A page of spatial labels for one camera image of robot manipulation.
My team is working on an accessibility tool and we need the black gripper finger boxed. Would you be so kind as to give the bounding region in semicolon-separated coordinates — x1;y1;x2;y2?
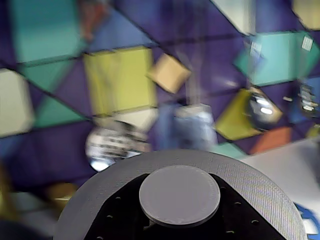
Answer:
83;173;151;240
199;180;286;240

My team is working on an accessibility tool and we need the dark round shiny object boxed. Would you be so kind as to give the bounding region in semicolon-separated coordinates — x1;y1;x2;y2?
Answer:
245;90;282;131

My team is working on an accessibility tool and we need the shiny round silver object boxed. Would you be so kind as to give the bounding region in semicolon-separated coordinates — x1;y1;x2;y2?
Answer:
84;120;152;172

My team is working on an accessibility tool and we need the blue plastic object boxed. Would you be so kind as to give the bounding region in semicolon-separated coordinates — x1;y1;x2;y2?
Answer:
152;100;219;152

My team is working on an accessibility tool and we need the tan wooden block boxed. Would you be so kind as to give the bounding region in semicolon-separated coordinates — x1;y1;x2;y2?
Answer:
145;53;192;94

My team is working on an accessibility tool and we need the white counter with blue print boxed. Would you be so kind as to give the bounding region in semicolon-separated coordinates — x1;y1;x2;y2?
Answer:
237;136;320;240

